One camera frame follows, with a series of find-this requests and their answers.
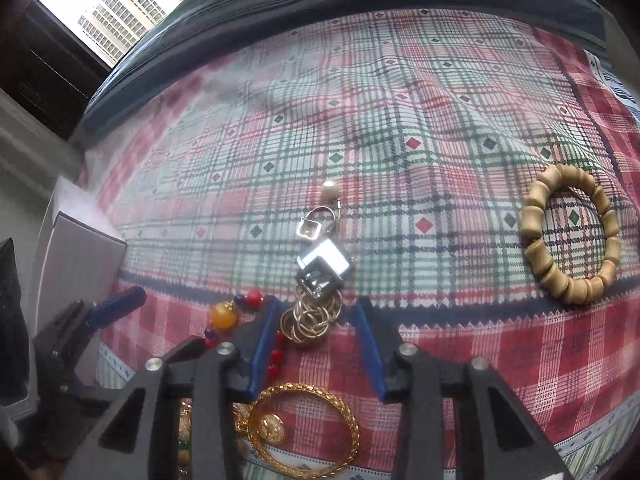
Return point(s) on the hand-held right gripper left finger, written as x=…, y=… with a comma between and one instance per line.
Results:
x=264, y=342

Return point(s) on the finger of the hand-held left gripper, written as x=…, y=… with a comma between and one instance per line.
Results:
x=60, y=410
x=117, y=302

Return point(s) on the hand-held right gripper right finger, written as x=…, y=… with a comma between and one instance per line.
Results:
x=371, y=357

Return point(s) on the gold and green bead jewelry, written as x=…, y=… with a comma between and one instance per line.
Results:
x=185, y=435

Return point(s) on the white box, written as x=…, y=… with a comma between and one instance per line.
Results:
x=80, y=260

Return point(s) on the gold bangle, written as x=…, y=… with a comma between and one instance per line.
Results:
x=345, y=412

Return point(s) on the plaid bedsheet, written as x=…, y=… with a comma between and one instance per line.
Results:
x=400, y=135

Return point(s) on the window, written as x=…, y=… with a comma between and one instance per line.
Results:
x=125, y=10

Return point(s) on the dark window frame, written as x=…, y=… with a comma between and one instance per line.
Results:
x=45, y=75

